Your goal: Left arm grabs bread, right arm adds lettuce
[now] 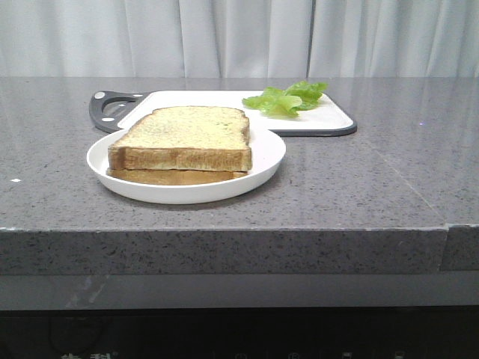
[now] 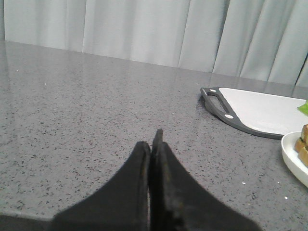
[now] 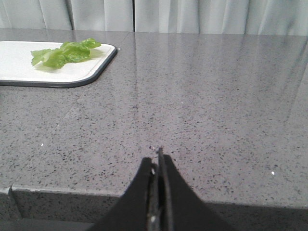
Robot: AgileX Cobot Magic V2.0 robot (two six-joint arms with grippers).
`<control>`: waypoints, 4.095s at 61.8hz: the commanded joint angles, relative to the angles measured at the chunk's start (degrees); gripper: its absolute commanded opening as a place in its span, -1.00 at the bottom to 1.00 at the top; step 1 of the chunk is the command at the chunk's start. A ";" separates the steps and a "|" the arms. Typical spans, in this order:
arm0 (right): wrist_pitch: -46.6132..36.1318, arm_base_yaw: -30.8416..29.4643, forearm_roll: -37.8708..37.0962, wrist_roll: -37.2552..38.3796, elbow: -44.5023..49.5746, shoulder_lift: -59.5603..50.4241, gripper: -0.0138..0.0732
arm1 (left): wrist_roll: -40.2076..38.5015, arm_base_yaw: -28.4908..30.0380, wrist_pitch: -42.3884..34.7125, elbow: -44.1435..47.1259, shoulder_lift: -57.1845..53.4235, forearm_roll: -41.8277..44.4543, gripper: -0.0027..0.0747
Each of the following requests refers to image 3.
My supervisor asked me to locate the white cutting board grey rim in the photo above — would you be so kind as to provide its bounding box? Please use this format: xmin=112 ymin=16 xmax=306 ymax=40
xmin=0 ymin=38 xmax=117 ymax=88

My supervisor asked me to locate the white curtain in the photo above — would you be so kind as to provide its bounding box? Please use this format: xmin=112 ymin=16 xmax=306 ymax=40
xmin=0 ymin=0 xmax=308 ymax=36

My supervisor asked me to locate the green lettuce leaf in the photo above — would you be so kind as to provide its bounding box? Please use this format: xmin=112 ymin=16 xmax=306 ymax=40
xmin=31 ymin=38 xmax=102 ymax=69

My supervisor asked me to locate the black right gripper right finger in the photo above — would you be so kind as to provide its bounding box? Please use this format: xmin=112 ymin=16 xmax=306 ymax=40
xmin=157 ymin=147 xmax=236 ymax=231

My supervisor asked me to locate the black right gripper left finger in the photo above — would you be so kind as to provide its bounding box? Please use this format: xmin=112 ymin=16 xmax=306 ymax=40
xmin=88 ymin=157 xmax=155 ymax=231

